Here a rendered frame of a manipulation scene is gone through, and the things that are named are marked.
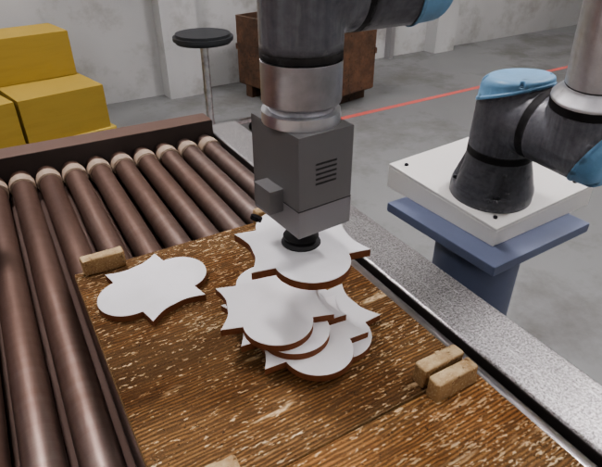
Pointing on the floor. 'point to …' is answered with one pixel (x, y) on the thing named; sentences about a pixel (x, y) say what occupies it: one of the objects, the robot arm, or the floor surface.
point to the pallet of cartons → (40, 88)
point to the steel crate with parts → (247, 48)
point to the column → (471, 258)
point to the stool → (202, 36)
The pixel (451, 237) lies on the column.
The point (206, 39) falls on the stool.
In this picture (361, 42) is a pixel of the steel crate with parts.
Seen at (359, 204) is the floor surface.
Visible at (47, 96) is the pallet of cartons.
